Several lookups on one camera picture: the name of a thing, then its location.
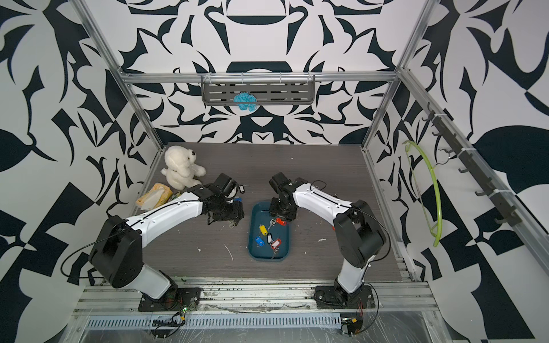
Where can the white cable duct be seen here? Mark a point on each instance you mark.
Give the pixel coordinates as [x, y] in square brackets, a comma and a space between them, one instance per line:
[219, 321]

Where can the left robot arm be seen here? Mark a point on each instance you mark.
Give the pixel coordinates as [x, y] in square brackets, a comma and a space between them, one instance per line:
[118, 252]

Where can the yellow tissue pack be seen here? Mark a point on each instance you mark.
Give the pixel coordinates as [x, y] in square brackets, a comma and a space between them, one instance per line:
[156, 197]

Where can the blue key tag centre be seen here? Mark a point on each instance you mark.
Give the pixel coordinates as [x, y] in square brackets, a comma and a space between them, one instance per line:
[260, 242]

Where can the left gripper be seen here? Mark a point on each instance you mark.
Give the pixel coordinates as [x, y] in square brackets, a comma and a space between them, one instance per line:
[239, 214]

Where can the teal scrunchie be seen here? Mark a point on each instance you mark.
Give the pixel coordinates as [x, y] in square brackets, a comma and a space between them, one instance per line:
[245, 101]

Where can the teal storage box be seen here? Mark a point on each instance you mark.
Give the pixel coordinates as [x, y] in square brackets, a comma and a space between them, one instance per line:
[277, 242]

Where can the dark wall hook rail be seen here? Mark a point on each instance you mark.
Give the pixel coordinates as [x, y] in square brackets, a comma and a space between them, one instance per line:
[474, 164]

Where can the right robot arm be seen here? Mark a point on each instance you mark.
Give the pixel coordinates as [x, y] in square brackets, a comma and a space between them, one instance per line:
[360, 236]

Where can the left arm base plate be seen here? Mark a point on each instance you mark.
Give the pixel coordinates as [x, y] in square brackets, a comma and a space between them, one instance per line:
[188, 298]

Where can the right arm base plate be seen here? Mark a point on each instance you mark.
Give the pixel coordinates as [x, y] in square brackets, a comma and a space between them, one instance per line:
[334, 297]

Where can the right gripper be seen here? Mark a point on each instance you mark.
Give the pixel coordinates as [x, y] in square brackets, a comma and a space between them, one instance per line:
[287, 217]

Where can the white teddy bear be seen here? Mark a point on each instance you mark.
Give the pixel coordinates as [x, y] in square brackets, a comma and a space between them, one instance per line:
[181, 170]

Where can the grey slotted wall shelf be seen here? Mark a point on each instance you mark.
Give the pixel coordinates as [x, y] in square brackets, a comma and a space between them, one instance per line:
[276, 89]

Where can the green hoop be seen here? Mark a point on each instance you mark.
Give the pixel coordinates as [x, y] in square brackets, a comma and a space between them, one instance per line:
[435, 227]

